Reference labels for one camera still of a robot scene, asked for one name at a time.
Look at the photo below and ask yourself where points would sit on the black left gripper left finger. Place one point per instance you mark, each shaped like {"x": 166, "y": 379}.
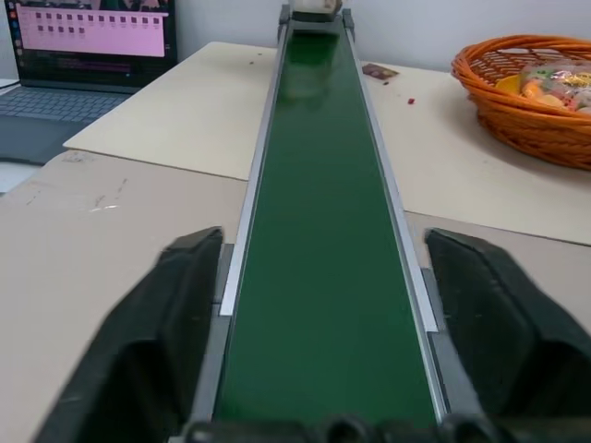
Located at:
{"x": 134, "y": 350}

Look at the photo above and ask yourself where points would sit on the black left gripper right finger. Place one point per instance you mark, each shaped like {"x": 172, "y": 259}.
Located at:
{"x": 498, "y": 332}

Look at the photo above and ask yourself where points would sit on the green conveyor belt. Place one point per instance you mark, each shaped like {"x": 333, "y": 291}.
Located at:
{"x": 318, "y": 231}

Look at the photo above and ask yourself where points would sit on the orange wicker basket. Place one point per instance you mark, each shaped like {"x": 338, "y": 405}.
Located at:
{"x": 526, "y": 115}

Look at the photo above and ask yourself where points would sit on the wrapped snacks in plastic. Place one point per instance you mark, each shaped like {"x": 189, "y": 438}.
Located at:
{"x": 554, "y": 87}

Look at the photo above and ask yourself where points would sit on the cream board mat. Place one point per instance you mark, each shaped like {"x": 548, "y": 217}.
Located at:
{"x": 194, "y": 106}

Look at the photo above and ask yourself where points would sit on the small brown wrapper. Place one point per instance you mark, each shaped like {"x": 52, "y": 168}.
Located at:
{"x": 379, "y": 72}

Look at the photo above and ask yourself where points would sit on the grey laptop with pink screen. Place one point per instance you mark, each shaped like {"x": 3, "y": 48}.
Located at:
{"x": 74, "y": 69}

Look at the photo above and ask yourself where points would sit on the white shoe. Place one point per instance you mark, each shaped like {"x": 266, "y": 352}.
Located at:
{"x": 316, "y": 6}

